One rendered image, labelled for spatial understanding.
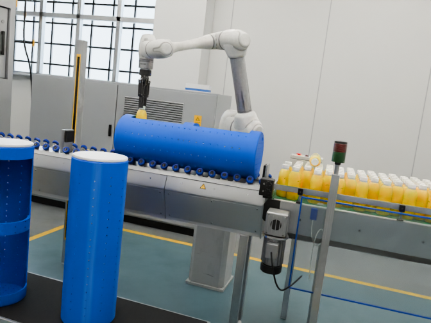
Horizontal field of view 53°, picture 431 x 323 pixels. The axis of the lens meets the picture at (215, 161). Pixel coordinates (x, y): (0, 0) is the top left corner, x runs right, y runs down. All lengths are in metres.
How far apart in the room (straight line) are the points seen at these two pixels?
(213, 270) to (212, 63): 3.00
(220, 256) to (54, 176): 1.28
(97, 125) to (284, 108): 2.19
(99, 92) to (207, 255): 2.24
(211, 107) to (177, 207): 1.74
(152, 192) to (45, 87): 2.74
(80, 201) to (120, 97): 2.46
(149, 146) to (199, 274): 1.18
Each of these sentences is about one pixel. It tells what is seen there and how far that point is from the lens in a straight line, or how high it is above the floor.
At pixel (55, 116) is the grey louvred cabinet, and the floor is 1.01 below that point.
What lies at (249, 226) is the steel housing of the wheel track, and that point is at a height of 0.69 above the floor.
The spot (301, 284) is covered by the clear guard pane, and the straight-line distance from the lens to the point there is 2.38.
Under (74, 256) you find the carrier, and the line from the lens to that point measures 2.31.
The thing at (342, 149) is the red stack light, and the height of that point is 1.23.
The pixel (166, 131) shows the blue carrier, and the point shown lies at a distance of 2.54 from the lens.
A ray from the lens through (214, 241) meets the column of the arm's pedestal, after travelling 3.19.
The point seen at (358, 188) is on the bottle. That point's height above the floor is 1.02.
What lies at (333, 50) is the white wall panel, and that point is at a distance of 5.26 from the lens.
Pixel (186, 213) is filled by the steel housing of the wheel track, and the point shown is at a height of 0.70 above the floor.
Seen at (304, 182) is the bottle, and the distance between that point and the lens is 2.44.
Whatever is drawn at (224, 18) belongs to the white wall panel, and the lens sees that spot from 5.55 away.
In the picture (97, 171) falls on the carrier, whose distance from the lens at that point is 2.15.
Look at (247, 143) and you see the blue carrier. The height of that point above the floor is 1.17.
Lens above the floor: 1.38
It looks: 8 degrees down
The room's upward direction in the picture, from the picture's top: 7 degrees clockwise
